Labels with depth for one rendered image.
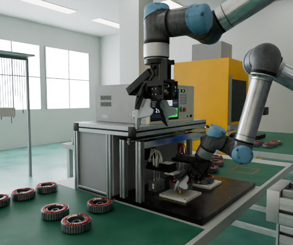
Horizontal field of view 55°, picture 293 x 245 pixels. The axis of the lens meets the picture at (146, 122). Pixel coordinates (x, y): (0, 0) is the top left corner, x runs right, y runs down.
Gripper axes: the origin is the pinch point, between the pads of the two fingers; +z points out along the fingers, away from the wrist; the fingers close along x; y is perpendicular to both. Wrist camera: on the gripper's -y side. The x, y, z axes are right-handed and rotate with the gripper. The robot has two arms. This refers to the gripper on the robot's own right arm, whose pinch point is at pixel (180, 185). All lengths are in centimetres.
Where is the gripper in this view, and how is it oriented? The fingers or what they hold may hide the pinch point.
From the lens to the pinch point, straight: 142.5
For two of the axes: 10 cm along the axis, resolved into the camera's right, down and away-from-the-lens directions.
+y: 6.7, 5.4, -5.1
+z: -3.8, 8.4, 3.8
